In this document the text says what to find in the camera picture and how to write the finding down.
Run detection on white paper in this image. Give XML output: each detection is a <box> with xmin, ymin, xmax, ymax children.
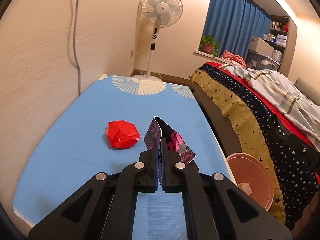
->
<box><xmin>238</xmin><ymin>182</ymin><xmax>253</xmax><ymax>196</ymax></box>

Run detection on small red wrapper ball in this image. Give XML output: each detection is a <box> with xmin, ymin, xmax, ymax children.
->
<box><xmin>106</xmin><ymin>120</ymin><xmax>140</xmax><ymax>150</ymax></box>

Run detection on dark pink patterned box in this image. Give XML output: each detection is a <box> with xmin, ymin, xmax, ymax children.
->
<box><xmin>143</xmin><ymin>116</ymin><xmax>199</xmax><ymax>185</ymax></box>

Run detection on pink trash bin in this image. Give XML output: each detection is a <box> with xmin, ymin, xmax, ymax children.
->
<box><xmin>226</xmin><ymin>153</ymin><xmax>274</xmax><ymax>211</ymax></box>

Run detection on right hand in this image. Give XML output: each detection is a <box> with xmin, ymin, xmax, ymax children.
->
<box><xmin>291</xmin><ymin>192</ymin><xmax>319</xmax><ymax>239</ymax></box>

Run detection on star patterned bed blanket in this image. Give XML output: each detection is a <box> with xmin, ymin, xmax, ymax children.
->
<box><xmin>190</xmin><ymin>64</ymin><xmax>318</xmax><ymax>230</ymax></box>

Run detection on plaid duvet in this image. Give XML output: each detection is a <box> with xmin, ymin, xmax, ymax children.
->
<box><xmin>222</xmin><ymin>64</ymin><xmax>319</xmax><ymax>149</ymax></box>

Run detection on grey headboard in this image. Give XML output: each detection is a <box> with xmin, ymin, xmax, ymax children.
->
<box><xmin>295</xmin><ymin>77</ymin><xmax>320</xmax><ymax>106</ymax></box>

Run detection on blue table mat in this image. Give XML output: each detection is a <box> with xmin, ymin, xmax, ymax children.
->
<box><xmin>12</xmin><ymin>75</ymin><xmax>233</xmax><ymax>227</ymax></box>

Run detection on pink clothes on sill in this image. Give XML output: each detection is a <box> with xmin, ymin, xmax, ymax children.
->
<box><xmin>222</xmin><ymin>50</ymin><xmax>246</xmax><ymax>68</ymax></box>

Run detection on white storage box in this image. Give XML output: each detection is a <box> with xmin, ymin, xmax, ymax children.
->
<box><xmin>248</xmin><ymin>36</ymin><xmax>273</xmax><ymax>57</ymax></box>

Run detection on wooden bookshelf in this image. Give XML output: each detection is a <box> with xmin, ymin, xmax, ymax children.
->
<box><xmin>263</xmin><ymin>15</ymin><xmax>290</xmax><ymax>65</ymax></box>

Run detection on potted green plant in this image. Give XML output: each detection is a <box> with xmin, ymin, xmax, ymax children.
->
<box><xmin>200</xmin><ymin>34</ymin><xmax>220</xmax><ymax>57</ymax></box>

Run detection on blue curtain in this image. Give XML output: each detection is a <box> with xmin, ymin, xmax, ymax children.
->
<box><xmin>203</xmin><ymin>0</ymin><xmax>271</xmax><ymax>58</ymax></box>

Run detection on white standing fan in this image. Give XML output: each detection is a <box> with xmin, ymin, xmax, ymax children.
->
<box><xmin>133</xmin><ymin>0</ymin><xmax>183</xmax><ymax>81</ymax></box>

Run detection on grey wall cable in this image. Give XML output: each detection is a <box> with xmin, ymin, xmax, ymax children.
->
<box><xmin>71</xmin><ymin>0</ymin><xmax>86</xmax><ymax>97</ymax></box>

